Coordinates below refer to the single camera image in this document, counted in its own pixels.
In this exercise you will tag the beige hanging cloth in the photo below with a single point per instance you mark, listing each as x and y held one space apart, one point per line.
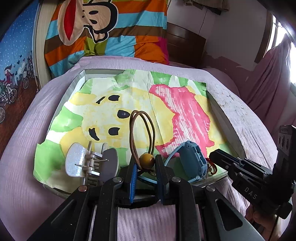
215 5

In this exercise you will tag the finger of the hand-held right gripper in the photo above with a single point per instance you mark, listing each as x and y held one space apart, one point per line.
222 163
231 158

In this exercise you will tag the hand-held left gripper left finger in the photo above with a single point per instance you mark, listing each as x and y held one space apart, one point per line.
133 183

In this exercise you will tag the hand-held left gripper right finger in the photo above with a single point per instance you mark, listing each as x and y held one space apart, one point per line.
160 179

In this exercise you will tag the window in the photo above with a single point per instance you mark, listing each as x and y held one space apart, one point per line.
281 34

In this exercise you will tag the pink curtain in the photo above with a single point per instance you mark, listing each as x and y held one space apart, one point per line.
266 81

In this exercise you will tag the grey cardboard box tray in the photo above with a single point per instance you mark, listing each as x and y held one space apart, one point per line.
227 125

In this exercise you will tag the blue dotted fabric wardrobe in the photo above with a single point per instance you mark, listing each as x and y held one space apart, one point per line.
16 46

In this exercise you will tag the silver hair claw clip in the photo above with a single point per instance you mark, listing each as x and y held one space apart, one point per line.
74 160

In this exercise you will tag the light blue wristwatch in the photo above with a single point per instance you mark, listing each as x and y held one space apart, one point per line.
192 160

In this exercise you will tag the striped monkey blanket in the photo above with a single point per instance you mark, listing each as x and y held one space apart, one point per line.
138 34

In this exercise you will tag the person's right hand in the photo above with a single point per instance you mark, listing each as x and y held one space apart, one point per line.
261 217

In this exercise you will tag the dark wooden nightstand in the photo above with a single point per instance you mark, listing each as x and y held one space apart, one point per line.
185 46

